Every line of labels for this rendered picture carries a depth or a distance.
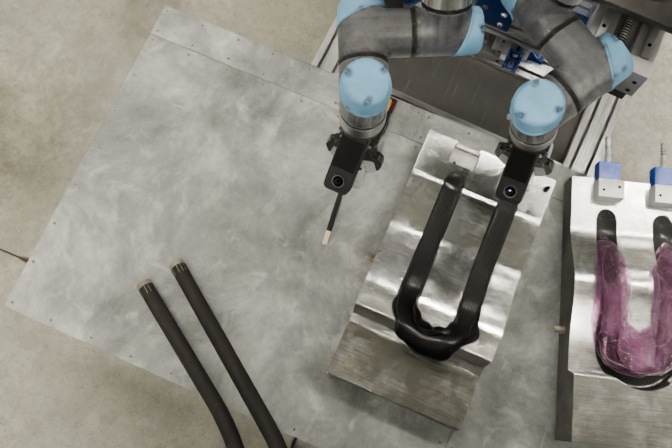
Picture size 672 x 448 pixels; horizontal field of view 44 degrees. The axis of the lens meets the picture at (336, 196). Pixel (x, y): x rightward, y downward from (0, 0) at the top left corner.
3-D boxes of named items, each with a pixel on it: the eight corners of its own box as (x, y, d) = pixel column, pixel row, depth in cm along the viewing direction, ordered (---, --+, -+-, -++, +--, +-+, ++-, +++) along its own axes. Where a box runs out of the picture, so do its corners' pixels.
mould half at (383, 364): (424, 144, 168) (432, 121, 155) (544, 193, 166) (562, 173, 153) (327, 373, 156) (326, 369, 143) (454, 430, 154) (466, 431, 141)
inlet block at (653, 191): (645, 145, 165) (655, 137, 160) (670, 148, 165) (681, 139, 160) (644, 208, 162) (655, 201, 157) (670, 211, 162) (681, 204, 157)
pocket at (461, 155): (454, 146, 163) (457, 140, 159) (479, 156, 162) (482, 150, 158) (445, 166, 161) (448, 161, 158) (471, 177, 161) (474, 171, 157)
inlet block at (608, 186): (591, 140, 166) (600, 131, 160) (616, 142, 166) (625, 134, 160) (589, 203, 162) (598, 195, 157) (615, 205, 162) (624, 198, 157)
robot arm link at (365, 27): (405, 11, 131) (409, 75, 128) (334, 13, 131) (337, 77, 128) (409, -14, 123) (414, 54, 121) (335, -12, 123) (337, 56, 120)
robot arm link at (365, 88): (392, 49, 119) (395, 105, 117) (386, 79, 129) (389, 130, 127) (337, 51, 119) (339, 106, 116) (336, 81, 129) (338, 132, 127)
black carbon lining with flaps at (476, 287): (445, 171, 159) (452, 156, 150) (523, 203, 158) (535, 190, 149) (376, 338, 151) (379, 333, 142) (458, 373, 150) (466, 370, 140)
